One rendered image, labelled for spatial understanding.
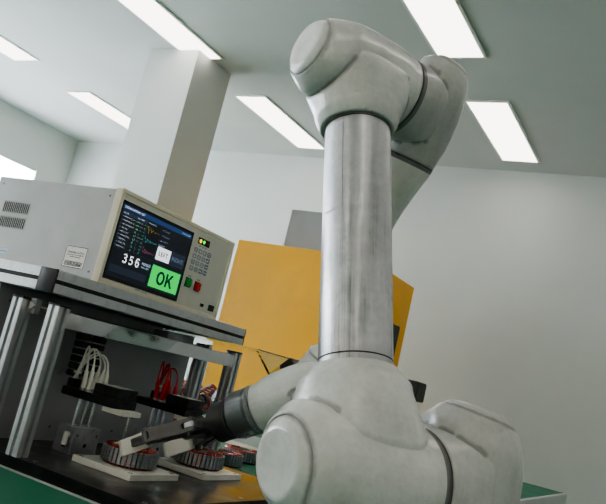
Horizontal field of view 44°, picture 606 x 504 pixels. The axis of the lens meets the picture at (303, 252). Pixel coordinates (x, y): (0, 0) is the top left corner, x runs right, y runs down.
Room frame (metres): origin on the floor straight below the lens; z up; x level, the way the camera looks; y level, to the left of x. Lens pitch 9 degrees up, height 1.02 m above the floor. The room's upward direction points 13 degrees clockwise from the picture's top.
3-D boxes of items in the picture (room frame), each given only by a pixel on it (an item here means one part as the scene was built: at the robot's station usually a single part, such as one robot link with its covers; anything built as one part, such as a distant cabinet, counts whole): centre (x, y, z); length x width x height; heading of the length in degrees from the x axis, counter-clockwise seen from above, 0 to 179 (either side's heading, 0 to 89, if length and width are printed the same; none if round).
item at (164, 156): (5.80, 1.25, 1.65); 0.50 x 0.45 x 3.30; 60
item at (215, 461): (1.75, 0.12, 0.80); 0.11 x 0.11 x 0.04
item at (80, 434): (1.61, 0.37, 0.80); 0.08 x 0.05 x 0.06; 150
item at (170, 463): (1.75, 0.12, 0.78); 0.15 x 0.15 x 0.01; 60
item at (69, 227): (1.81, 0.45, 1.22); 0.44 x 0.39 x 0.20; 150
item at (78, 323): (1.69, 0.27, 1.03); 0.62 x 0.01 x 0.03; 150
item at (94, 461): (1.54, 0.24, 0.78); 0.15 x 0.15 x 0.01; 60
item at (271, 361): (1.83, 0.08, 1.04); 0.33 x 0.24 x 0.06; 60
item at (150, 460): (1.54, 0.24, 0.80); 0.11 x 0.11 x 0.04
